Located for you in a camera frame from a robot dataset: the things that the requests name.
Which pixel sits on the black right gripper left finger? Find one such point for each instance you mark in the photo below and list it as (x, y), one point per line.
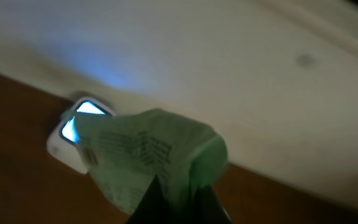
(153, 208)

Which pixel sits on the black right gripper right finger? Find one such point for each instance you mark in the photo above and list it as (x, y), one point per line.
(208, 210)

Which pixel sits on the mint green wipes packet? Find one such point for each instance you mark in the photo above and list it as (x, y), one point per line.
(123, 154)

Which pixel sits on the white barcode scanner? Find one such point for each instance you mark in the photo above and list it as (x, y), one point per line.
(61, 143)

